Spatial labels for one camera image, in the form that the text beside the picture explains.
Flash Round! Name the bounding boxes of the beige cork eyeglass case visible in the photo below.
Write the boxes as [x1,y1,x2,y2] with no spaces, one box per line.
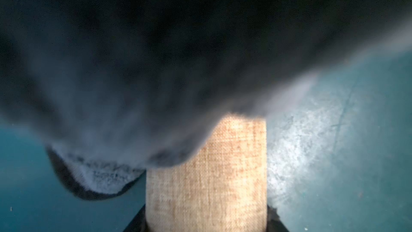
[146,116,267,232]

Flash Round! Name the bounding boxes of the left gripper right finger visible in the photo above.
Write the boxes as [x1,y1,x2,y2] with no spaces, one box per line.
[266,205,289,232]

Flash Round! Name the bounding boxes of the grey green microfibre cloth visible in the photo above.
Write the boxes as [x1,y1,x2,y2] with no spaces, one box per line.
[1,0,412,200]

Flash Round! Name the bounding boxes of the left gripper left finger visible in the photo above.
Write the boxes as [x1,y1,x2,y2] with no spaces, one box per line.
[123,205,147,232]

